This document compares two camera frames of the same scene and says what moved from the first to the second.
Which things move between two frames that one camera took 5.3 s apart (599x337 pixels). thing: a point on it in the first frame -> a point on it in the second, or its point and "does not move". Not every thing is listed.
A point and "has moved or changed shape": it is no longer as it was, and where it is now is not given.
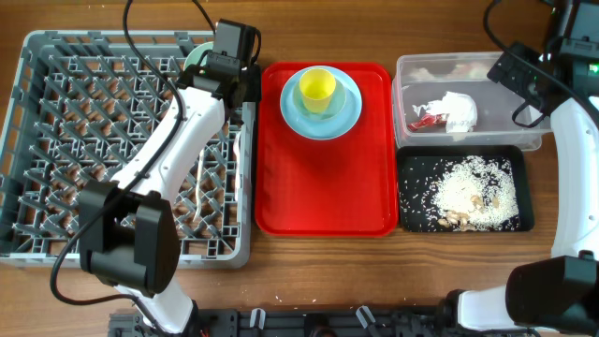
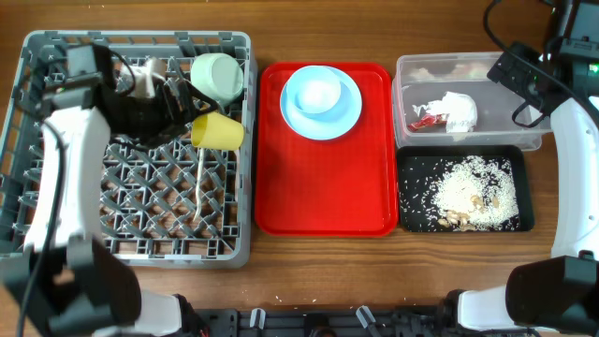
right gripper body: (519, 80) does not move
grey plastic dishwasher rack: (91, 106) does not move
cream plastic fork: (197, 195) does not move
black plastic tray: (463, 188) does not move
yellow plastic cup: (317, 86) has moved or changed shape
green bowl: (197, 52) has moved or changed shape
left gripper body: (253, 75) -> (151, 117)
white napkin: (460, 108) does not move
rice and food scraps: (474, 194) does not move
